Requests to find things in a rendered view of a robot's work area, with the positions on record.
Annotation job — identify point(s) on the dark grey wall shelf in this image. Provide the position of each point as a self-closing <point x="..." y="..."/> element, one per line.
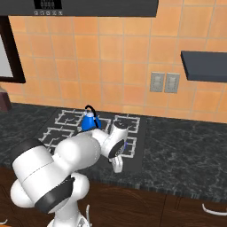
<point x="207" y="66"/>

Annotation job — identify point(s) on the dark grey range hood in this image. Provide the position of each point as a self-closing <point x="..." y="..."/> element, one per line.
<point x="97" y="7"/>

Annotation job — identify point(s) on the blue kettle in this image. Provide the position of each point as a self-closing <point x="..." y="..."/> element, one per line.
<point x="87" y="123"/>

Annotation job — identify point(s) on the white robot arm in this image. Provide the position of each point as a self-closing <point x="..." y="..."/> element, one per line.
<point x="74" y="152"/>

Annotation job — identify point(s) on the dark grey hob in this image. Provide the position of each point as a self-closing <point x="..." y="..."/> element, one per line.
<point x="139" y="139"/>

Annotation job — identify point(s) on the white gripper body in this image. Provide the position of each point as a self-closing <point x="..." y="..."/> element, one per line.
<point x="117" y="165"/>

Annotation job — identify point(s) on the dark framed window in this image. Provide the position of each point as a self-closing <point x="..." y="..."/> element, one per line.
<point x="6" y="59"/>

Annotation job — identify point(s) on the grey wall socket plate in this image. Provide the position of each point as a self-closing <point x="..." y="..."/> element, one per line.
<point x="157" y="82"/>
<point x="172" y="83"/>

